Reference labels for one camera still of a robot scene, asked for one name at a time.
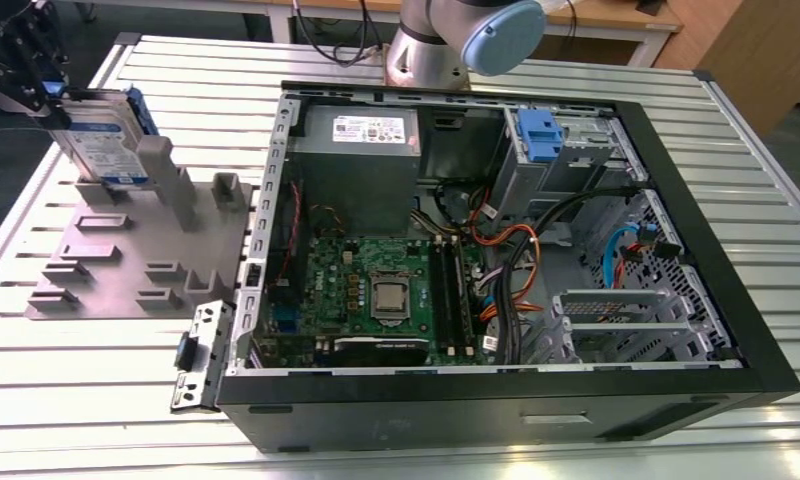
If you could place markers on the green motherboard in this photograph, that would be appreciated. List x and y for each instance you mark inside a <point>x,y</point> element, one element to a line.
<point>336,260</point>

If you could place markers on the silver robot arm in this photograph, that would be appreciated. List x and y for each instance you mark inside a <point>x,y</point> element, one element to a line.
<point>427,55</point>

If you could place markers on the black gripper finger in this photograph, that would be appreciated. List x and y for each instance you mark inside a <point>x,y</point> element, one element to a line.
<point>56,112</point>

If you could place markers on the silver CPU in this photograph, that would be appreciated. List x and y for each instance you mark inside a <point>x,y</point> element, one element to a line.
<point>391,296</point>

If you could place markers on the grey power supply unit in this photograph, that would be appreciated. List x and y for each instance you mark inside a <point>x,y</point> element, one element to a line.
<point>354,190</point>

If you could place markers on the metal disk bay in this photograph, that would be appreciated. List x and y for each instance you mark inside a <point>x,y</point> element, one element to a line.
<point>614,327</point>

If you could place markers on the metal optical drive cage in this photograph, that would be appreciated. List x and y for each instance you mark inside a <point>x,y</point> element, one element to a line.
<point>574,175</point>

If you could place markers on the black PC case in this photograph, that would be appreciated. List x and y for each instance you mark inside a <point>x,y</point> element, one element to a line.
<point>440,415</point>

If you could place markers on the hard disk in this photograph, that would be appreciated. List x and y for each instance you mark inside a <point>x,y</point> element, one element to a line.
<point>100,150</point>

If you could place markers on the black RAM stick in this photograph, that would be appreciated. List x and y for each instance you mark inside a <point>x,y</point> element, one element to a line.
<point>466,310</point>

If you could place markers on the grey parts rack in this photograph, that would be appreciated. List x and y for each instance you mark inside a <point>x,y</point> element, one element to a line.
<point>127,280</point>

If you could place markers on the blue plastic drive latch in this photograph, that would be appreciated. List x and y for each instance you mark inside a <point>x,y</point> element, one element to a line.
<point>539,135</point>

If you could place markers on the black graphics card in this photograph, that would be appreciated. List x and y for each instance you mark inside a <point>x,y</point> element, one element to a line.
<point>374,350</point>

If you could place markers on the metal expansion slot bracket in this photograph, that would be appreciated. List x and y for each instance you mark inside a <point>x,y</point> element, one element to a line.
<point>207,350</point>

